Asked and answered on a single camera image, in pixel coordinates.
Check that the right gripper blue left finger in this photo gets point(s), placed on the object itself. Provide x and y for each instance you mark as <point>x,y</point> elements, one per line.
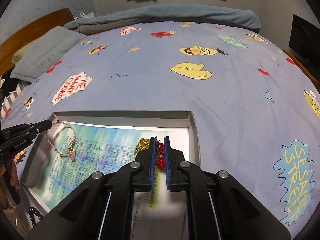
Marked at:
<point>145,155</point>

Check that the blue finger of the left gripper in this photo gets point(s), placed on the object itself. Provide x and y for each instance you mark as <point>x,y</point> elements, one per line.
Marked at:
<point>39,127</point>

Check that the wooden tv stand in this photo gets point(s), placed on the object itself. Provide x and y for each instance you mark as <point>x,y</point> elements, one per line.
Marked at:
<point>303,68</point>

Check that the white plastic bag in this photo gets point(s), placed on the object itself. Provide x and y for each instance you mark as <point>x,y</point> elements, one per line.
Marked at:
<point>83,15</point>

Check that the black television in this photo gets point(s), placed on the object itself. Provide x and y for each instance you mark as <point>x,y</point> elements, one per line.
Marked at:
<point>304,41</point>

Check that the grey blue pillow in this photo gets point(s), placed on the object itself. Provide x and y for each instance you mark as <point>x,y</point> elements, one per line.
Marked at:
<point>44,52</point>

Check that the Sesame Street bed sheet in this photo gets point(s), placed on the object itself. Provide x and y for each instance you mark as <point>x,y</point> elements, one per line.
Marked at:
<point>256,113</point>

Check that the left hand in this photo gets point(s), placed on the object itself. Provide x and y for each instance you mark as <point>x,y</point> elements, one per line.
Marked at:
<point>9,185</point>

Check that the olive green pillow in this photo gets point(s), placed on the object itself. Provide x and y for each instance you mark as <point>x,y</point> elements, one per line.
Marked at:
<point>19,54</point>

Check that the blue folded blanket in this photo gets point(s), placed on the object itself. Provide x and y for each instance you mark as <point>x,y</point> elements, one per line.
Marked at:
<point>246,19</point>

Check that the printed paper sheet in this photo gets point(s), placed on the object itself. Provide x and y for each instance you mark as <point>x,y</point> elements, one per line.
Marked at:
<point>75,150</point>

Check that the striped black white pillow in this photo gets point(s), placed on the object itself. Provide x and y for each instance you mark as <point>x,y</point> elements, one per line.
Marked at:
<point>8,100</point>

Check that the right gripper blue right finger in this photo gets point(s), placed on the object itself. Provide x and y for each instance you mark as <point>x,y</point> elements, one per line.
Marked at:
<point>175,180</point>

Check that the grey cardboard tray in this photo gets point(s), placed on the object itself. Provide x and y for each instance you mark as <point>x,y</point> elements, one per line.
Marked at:
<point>162,119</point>

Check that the wooden headboard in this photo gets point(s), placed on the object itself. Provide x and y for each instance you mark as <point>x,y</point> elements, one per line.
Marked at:
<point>29,33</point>

